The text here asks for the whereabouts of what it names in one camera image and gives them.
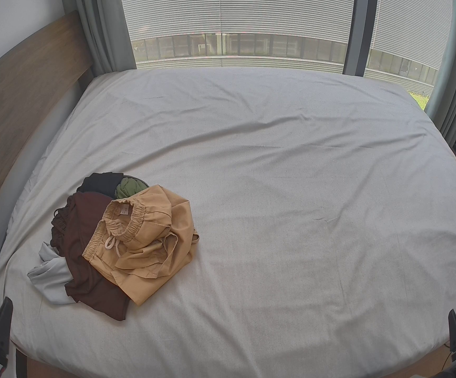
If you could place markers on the tan shorts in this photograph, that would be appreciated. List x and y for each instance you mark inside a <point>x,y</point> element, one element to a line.
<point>149,242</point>

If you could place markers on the bed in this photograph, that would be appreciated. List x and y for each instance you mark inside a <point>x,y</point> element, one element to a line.
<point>251,163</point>

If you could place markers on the pale grey garment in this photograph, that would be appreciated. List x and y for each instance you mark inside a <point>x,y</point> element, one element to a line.
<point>50,278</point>

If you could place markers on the brown garment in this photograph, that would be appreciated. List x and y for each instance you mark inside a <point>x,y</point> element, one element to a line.
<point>82,250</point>

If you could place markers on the black garment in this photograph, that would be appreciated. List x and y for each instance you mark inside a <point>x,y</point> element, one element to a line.
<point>98,183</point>

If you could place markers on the green garment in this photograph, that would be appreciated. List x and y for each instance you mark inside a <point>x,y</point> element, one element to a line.
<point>129,189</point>

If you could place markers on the window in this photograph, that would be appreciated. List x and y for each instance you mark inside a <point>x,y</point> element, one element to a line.
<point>251,22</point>

